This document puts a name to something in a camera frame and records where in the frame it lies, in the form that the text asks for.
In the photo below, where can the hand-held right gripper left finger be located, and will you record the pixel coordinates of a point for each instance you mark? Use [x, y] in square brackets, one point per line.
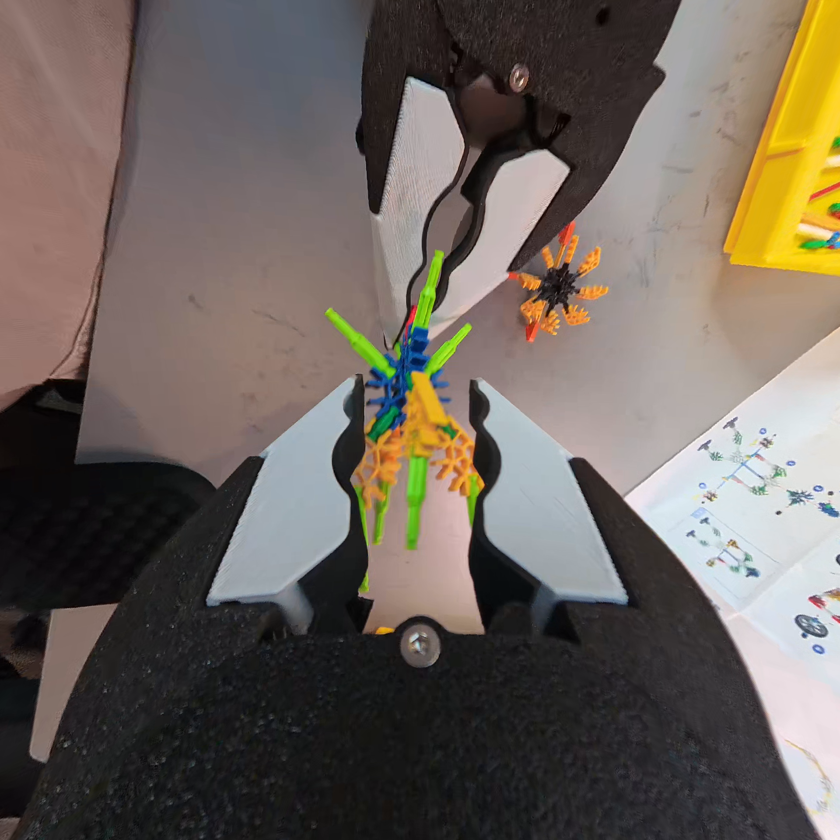
[289, 525]

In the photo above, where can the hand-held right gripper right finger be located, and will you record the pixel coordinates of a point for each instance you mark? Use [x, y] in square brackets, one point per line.
[551, 525]

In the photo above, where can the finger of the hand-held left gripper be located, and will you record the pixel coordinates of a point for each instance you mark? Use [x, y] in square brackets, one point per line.
[413, 184]
[518, 203]

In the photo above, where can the yellow black toy wheel assembly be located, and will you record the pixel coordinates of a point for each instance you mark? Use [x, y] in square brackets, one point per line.
[558, 282]

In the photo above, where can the small blue green toy assembly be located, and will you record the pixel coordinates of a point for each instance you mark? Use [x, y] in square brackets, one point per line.
[430, 289]

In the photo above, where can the large blue green toy assembly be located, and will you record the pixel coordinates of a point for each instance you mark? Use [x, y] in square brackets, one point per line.
[359, 341]

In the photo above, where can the grey desk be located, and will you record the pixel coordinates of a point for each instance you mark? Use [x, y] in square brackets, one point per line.
[229, 229]

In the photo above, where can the black mesh chair seat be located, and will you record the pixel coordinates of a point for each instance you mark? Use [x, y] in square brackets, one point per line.
[98, 525]

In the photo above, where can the white instruction sheet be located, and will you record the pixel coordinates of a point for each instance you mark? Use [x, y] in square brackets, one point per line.
[754, 590]

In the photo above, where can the yellow plastic bin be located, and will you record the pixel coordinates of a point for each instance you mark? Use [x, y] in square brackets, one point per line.
[768, 164]

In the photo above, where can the pile of toy parts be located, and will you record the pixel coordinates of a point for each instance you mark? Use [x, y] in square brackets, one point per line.
[820, 229]

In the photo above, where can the person's torso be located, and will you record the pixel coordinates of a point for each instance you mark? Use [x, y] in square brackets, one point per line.
[52, 197]

